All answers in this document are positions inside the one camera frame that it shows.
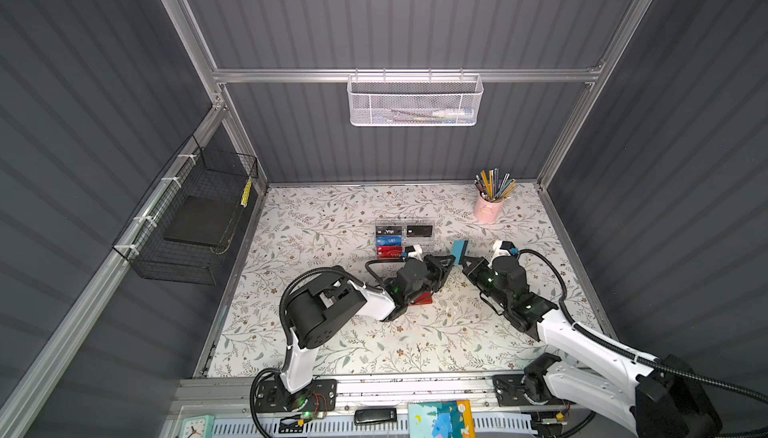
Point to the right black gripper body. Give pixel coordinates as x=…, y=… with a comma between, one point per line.
x=497, y=298

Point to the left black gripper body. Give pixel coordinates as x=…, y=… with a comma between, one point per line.
x=425, y=285

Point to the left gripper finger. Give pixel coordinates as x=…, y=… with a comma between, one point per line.
x=441, y=264
x=436, y=282

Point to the red card holder wallet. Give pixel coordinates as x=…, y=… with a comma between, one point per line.
x=424, y=299

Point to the blue credit card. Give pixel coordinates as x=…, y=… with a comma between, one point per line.
x=459, y=250

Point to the clear plastic organizer box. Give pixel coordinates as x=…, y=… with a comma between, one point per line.
x=392, y=236

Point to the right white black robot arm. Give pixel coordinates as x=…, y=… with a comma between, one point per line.
x=646, y=395

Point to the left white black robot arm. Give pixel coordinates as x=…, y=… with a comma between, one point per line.
x=320, y=302

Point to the pink pen cup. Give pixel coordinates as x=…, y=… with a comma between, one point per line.
x=487, y=212

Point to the pens in pink cup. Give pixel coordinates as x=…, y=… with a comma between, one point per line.
x=493, y=186

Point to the colourful picture book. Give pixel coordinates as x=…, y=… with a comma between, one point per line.
x=447, y=419

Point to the black stapler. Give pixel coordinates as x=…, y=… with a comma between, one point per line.
x=374, y=415

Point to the markers in white basket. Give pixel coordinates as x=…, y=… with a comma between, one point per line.
x=450, y=115

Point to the yellow tag on basket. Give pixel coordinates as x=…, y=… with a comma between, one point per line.
x=246, y=193

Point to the black pad in basket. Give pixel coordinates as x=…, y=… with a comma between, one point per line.
x=201, y=221

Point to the small teal clock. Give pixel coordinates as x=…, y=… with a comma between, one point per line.
x=197, y=427

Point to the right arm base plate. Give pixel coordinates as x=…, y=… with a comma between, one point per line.
x=520, y=389

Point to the white wire mesh basket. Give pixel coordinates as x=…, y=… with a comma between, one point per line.
x=371, y=96

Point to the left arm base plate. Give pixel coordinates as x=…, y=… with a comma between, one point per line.
x=270, y=396

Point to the black wire wall basket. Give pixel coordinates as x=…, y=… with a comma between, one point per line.
x=206, y=173

